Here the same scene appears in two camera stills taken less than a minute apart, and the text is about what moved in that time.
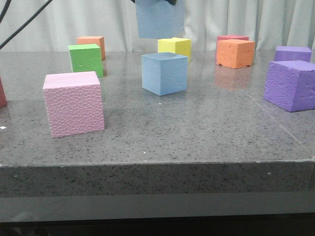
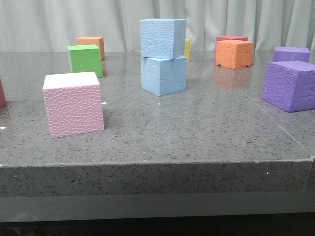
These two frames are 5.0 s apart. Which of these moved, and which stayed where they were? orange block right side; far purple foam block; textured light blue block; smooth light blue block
Moved: textured light blue block
Stayed: far purple foam block; smooth light blue block; orange block right side
